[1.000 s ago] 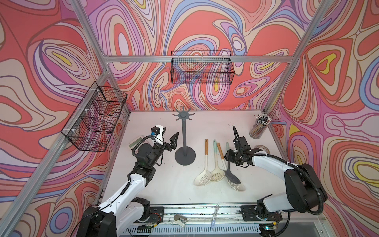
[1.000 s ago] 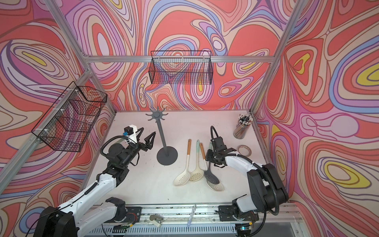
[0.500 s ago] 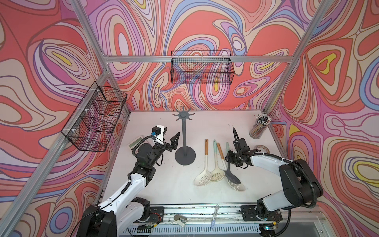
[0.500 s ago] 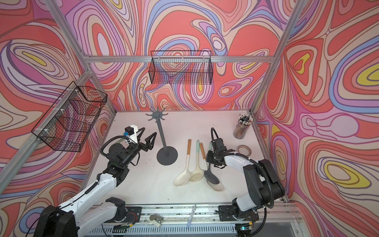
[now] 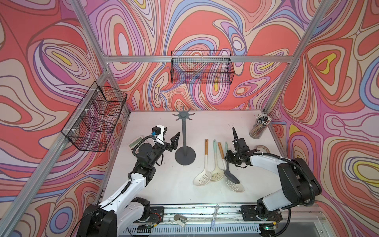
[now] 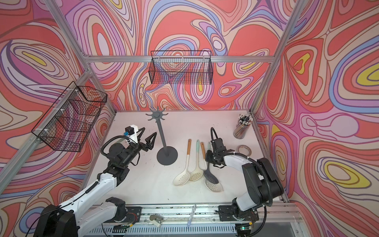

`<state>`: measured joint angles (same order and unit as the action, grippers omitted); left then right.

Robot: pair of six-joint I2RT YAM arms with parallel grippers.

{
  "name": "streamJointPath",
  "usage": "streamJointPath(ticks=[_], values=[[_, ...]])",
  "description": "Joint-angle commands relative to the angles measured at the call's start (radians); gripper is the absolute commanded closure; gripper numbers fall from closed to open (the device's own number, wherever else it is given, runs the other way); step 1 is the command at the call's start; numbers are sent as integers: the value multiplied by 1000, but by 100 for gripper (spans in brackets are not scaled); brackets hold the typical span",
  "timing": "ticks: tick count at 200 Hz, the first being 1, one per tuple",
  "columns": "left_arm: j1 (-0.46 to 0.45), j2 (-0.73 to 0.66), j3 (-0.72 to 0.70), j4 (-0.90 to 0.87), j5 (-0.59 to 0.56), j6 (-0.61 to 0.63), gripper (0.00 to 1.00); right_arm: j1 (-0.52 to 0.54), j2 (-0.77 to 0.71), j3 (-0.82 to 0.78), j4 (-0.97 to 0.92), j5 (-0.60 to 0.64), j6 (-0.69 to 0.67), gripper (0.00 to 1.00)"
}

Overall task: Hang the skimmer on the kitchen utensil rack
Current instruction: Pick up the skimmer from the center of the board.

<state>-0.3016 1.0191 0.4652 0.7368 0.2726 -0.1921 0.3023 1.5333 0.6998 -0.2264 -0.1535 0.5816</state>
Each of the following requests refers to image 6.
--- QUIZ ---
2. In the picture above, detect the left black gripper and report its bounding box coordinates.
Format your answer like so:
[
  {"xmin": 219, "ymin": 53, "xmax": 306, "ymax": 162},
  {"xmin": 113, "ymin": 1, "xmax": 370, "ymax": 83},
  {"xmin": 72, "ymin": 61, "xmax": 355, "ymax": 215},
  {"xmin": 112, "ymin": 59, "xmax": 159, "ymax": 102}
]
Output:
[{"xmin": 121, "ymin": 128, "xmax": 156, "ymax": 169}]

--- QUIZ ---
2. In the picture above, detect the dark grey skimmer green handle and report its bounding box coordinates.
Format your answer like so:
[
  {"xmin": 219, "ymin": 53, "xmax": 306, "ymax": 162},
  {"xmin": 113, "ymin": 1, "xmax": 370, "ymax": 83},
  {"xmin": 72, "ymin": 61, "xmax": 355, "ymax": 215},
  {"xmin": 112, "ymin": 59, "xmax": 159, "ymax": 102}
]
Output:
[{"xmin": 200, "ymin": 142, "xmax": 219, "ymax": 184}]

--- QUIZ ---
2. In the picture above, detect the cream skimmer green handle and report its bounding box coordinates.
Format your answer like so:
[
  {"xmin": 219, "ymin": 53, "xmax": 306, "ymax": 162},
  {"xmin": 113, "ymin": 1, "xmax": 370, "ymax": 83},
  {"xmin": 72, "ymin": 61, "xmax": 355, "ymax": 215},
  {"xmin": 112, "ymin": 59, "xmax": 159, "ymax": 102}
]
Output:
[{"xmin": 189, "ymin": 140, "xmax": 203, "ymax": 182}]

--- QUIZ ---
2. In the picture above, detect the grey utensil rack stand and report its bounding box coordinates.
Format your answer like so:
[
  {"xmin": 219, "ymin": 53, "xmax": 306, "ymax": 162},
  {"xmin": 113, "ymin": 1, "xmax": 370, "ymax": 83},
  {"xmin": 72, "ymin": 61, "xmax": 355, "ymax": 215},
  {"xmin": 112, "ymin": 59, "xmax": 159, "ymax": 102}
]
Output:
[{"xmin": 146, "ymin": 109, "xmax": 178, "ymax": 166}]

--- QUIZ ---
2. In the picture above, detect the cream skimmer wooden handle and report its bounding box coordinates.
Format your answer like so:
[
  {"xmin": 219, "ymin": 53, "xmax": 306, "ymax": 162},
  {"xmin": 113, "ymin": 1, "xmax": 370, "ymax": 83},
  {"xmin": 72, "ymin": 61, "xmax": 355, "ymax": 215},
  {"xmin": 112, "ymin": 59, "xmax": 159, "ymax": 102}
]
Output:
[
  {"xmin": 200, "ymin": 142, "xmax": 225, "ymax": 193},
  {"xmin": 173, "ymin": 139, "xmax": 191, "ymax": 186}
]

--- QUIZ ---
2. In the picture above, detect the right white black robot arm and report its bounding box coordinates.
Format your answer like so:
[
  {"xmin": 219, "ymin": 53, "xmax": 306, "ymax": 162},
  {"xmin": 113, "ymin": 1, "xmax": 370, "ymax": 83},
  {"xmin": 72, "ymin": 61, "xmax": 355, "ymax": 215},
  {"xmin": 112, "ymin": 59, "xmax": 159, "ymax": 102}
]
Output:
[{"xmin": 205, "ymin": 127, "xmax": 284, "ymax": 215}]

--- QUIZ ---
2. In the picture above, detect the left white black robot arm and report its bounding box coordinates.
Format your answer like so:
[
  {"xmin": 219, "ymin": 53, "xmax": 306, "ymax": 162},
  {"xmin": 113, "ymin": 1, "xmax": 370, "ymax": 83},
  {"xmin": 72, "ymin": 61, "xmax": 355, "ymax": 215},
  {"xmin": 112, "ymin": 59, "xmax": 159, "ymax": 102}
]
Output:
[{"xmin": 34, "ymin": 125, "xmax": 157, "ymax": 237}]

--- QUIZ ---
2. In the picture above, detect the roll of tape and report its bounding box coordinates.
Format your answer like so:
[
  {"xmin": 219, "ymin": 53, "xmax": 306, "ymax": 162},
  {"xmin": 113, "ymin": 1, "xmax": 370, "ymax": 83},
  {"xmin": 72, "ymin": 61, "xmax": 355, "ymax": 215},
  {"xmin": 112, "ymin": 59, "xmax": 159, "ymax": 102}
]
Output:
[{"xmin": 237, "ymin": 145, "xmax": 252, "ymax": 157}]

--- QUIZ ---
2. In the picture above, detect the pencil cup with pencils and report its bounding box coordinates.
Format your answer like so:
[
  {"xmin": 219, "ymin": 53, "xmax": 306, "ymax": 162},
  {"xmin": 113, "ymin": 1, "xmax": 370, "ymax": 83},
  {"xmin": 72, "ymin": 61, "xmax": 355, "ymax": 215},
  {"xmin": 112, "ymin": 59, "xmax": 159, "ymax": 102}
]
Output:
[{"xmin": 233, "ymin": 114, "xmax": 253, "ymax": 139}]

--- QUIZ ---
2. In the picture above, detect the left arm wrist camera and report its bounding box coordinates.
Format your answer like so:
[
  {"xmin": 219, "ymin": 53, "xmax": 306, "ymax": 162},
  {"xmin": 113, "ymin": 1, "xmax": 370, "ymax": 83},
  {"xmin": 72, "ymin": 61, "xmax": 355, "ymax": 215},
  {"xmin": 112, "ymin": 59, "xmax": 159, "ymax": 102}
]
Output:
[{"xmin": 123, "ymin": 125, "xmax": 138, "ymax": 144}]

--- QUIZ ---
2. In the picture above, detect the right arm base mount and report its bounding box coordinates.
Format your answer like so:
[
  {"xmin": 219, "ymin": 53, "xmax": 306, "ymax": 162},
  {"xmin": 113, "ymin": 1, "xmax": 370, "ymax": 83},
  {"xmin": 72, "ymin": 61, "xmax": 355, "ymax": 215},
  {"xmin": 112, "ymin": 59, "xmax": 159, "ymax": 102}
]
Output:
[{"xmin": 215, "ymin": 204, "xmax": 259, "ymax": 223}]

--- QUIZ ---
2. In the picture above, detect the pen on rail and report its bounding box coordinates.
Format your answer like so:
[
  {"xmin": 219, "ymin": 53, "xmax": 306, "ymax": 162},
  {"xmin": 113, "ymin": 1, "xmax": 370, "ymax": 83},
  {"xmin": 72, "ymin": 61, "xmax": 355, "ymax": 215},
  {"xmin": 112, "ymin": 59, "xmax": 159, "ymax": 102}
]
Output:
[{"xmin": 187, "ymin": 204, "xmax": 197, "ymax": 228}]

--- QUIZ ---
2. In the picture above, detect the black wire basket back wall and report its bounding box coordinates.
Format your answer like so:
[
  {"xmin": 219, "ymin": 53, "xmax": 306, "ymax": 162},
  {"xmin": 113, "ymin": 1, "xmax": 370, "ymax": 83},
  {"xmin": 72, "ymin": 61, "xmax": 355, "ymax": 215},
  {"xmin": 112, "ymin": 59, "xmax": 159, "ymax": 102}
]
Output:
[{"xmin": 149, "ymin": 50, "xmax": 213, "ymax": 85}]

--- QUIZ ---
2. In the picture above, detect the black wire basket wall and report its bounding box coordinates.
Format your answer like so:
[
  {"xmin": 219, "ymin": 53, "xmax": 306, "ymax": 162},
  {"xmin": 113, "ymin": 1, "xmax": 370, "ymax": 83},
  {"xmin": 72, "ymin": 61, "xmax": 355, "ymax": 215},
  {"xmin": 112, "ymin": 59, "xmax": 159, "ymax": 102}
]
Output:
[
  {"xmin": 31, "ymin": 82, "xmax": 108, "ymax": 152},
  {"xmin": 149, "ymin": 50, "xmax": 213, "ymax": 85}
]

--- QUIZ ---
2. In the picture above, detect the black wire basket left wall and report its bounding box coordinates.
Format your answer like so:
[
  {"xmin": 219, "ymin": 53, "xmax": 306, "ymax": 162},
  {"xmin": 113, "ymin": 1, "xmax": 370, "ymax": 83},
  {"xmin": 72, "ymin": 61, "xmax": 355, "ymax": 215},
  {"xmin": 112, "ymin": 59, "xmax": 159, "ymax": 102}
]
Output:
[{"xmin": 31, "ymin": 82, "xmax": 108, "ymax": 152}]

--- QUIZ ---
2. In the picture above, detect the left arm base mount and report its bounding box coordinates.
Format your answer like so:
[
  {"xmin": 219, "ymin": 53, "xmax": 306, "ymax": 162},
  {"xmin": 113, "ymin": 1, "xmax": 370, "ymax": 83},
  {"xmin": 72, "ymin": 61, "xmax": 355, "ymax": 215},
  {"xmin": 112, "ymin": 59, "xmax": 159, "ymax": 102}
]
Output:
[{"xmin": 105, "ymin": 206, "xmax": 142, "ymax": 224}]

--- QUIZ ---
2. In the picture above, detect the small clip on rail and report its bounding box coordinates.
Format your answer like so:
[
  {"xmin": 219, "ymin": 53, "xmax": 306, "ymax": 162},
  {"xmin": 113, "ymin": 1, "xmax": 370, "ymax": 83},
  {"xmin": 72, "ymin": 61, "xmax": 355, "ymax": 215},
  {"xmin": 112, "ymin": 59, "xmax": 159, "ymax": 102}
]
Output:
[{"xmin": 149, "ymin": 215, "xmax": 164, "ymax": 228}]

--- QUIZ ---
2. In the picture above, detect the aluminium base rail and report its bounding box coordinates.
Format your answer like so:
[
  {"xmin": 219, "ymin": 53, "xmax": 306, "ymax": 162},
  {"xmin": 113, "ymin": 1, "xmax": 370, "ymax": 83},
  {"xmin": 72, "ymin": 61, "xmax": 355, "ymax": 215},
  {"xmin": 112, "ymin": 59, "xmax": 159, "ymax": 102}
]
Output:
[{"xmin": 84, "ymin": 202, "xmax": 309, "ymax": 237}]

